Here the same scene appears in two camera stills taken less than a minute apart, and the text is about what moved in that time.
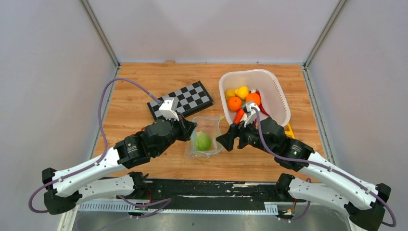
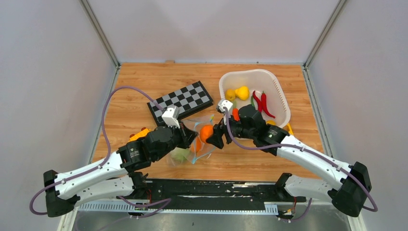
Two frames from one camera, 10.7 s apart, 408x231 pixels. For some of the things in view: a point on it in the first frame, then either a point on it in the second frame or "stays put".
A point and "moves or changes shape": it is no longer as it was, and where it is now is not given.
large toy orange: [234, 104] → [206, 131]
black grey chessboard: [191, 98] stays put
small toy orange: [253, 96] → [196, 145]
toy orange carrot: [238, 115] stays put
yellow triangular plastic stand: [288, 131] stays put
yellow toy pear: [242, 92] stays put
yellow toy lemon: [229, 93] stays put
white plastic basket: [273, 97] stays put
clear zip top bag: [204, 142] moves or changes shape
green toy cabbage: [203, 142] → [180, 155]
